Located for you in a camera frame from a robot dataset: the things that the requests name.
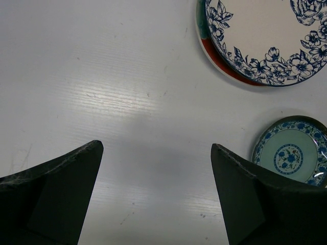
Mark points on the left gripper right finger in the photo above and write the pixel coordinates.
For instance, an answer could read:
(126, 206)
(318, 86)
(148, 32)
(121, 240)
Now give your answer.
(261, 207)

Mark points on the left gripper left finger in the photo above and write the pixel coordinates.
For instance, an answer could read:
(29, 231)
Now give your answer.
(47, 204)

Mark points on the small blue patterned plate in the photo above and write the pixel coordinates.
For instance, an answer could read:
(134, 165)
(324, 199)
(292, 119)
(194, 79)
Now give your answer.
(294, 147)

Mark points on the white blue floral plate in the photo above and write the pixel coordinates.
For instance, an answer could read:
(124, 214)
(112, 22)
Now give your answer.
(272, 43)

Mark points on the red plate with teal flower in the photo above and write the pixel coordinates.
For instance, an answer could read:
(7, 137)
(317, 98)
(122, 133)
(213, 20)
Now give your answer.
(210, 51)

